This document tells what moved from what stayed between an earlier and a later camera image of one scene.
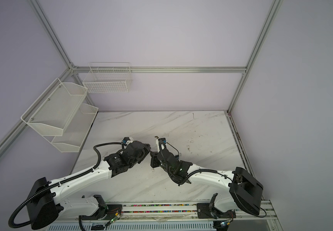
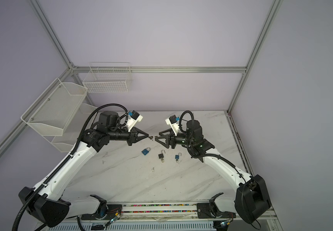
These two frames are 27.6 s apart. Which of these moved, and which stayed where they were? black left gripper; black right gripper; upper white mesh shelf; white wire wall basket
Moved: black left gripper; black right gripper
Stayed: upper white mesh shelf; white wire wall basket
